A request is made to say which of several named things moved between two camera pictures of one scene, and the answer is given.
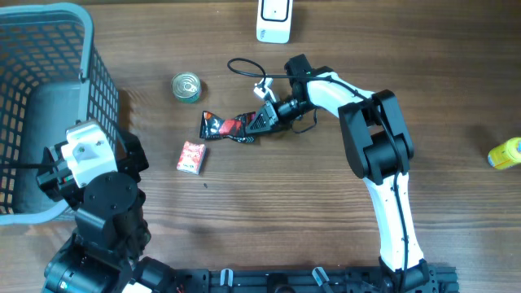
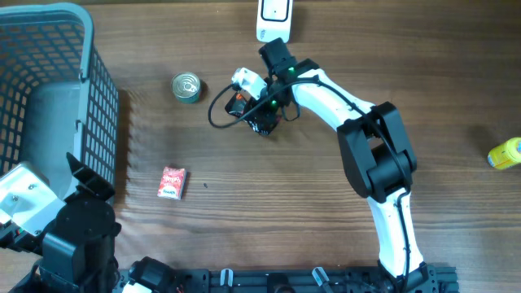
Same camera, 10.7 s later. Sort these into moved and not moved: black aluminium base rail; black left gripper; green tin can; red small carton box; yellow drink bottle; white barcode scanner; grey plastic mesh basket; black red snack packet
Moved: black red snack packet; black left gripper; red small carton box
Not moved: yellow drink bottle; black aluminium base rail; grey plastic mesh basket; green tin can; white barcode scanner
